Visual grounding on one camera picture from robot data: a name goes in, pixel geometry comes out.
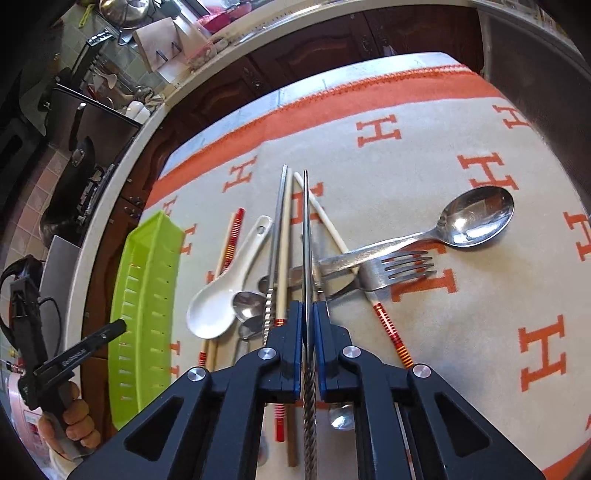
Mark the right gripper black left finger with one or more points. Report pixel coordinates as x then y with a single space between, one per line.
207 425

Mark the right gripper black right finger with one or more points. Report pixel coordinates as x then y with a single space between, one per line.
410 423

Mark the cream chopstick red striped end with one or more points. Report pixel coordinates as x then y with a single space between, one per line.
378 307

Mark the white ceramic soup spoon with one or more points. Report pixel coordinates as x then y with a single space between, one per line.
211 316

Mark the left human hand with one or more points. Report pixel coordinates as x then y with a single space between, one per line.
79 426

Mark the green plastic utensil tray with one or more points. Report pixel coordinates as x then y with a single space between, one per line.
143 297

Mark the small steel teaspoon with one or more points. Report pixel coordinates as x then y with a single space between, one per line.
249 308

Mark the steel fork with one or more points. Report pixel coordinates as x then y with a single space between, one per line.
388 271

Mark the orange white H-pattern cloth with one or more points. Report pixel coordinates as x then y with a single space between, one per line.
387 145

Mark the large steel spoon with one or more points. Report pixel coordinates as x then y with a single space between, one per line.
470 220

